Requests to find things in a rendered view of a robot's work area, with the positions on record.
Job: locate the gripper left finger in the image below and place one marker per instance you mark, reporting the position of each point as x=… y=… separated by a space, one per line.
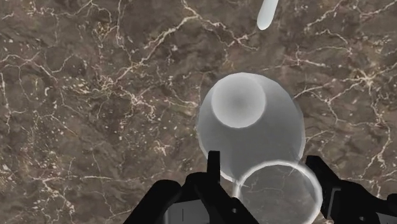
x=207 y=189

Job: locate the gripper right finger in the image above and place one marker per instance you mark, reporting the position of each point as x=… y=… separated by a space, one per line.
x=347 y=195

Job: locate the clear glass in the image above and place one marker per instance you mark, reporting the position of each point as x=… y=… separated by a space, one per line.
x=310 y=176

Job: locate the white cup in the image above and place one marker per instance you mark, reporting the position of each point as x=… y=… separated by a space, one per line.
x=251 y=124

